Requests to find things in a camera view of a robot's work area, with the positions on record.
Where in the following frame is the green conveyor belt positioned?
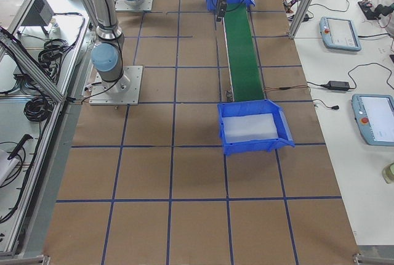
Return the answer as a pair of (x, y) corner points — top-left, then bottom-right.
(223, 4), (265, 102)

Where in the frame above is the blue right plastic bin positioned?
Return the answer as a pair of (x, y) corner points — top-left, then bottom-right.
(217, 99), (295, 155)

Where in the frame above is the teach pendant far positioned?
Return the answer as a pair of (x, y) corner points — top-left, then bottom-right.
(319, 17), (361, 52)

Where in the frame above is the teach pendant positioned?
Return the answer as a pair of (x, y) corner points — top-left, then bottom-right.
(319, 17), (361, 52)
(352, 94), (393, 147)

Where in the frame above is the black power adapter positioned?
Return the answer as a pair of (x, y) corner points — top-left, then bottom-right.
(327, 81), (351, 91)

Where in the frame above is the teach pendant near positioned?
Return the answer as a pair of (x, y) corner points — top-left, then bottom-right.
(352, 94), (393, 147)

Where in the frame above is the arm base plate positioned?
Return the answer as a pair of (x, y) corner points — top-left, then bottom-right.
(87, 65), (143, 105)
(114, 0), (155, 12)

